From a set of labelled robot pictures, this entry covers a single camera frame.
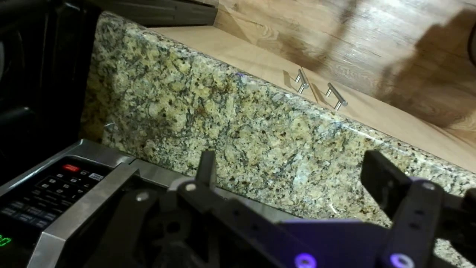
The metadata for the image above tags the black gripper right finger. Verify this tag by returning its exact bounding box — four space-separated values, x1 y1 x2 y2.
360 148 476 268

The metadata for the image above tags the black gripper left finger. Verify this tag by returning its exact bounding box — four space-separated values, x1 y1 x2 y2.
88 150 310 268

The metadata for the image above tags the silver black microwave body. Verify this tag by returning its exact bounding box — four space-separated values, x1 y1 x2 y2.
0 139 137 268

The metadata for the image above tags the black stove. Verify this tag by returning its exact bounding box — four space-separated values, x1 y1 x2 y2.
0 0 220 185

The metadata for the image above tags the silver base cabinet handle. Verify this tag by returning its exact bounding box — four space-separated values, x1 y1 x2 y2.
292 68 311 96
325 81 348 112

